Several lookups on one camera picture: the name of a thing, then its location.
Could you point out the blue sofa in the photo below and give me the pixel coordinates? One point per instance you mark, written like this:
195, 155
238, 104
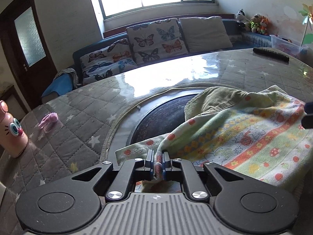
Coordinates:
239, 38

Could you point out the black and white plush cow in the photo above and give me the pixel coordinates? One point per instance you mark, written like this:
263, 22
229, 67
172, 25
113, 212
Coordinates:
240, 17

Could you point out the long butterfly print cushion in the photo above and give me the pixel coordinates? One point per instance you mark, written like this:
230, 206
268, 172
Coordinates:
107, 61

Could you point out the dark wooden side table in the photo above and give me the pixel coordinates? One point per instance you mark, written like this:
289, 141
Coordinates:
6, 90

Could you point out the square butterfly print cushion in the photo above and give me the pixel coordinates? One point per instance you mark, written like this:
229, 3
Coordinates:
156, 40

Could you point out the plain beige cushion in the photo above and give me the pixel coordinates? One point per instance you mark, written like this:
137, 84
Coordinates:
205, 33

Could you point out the patterned sofa seat mat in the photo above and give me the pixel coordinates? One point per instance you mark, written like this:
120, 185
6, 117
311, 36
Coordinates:
256, 39

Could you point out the blue armrest cover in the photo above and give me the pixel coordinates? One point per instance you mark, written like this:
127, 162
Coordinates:
58, 85

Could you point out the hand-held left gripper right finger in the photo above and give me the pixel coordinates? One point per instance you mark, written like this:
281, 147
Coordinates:
167, 164

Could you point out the dark wooden door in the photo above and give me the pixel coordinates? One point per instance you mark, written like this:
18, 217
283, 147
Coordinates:
39, 73

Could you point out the floral patterned children's garment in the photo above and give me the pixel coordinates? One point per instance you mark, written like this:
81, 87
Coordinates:
244, 132

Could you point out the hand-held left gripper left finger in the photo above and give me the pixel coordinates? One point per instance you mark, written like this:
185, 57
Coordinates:
149, 164

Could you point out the grey cloth on armrest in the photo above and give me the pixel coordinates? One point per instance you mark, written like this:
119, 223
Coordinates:
67, 74

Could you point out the brown plush bear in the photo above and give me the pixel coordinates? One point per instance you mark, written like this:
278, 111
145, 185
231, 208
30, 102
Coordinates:
254, 23

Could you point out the pink cartoon face bottle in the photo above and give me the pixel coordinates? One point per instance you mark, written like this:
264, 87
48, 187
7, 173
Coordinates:
12, 134

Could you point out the small pink toy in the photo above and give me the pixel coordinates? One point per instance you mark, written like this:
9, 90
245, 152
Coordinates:
49, 120

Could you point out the grey quilted star table cover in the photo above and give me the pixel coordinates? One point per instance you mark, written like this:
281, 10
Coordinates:
85, 117

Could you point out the orange plush fox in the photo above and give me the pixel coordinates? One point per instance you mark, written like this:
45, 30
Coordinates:
264, 25

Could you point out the colourful pinwheel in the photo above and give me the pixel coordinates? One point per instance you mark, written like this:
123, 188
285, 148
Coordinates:
308, 17

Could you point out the clear plastic storage box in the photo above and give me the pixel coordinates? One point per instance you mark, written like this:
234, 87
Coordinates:
286, 45

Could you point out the black remote control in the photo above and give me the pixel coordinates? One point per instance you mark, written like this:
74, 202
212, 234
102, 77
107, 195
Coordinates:
271, 53

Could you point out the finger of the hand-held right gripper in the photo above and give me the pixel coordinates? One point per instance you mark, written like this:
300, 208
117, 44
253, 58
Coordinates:
308, 121

